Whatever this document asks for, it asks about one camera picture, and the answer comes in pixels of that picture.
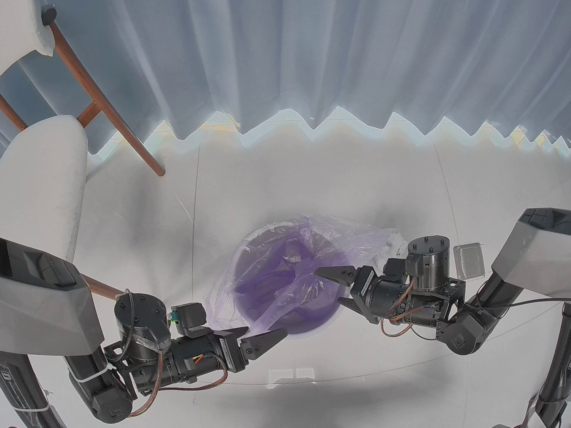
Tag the white trash bin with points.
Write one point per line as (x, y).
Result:
(272, 225)

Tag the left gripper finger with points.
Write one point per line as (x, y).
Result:
(261, 343)
(232, 332)

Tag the pale blue curtain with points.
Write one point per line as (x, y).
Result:
(285, 51)

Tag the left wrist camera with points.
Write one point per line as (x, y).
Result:
(192, 317)

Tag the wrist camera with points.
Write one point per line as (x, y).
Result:
(192, 317)
(401, 265)

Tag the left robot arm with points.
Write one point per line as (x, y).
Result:
(44, 310)

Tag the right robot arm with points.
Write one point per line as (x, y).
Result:
(531, 252)

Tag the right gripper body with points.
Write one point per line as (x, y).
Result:
(388, 299)

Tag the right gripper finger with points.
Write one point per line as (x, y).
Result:
(339, 274)
(357, 311)

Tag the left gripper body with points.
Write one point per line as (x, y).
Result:
(205, 357)

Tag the wooden chair with white cushions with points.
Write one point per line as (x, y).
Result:
(44, 185)

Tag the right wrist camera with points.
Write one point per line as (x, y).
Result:
(401, 265)

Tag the clear plastic box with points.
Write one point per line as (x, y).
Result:
(468, 261)

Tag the purple plastic bag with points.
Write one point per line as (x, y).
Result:
(285, 292)

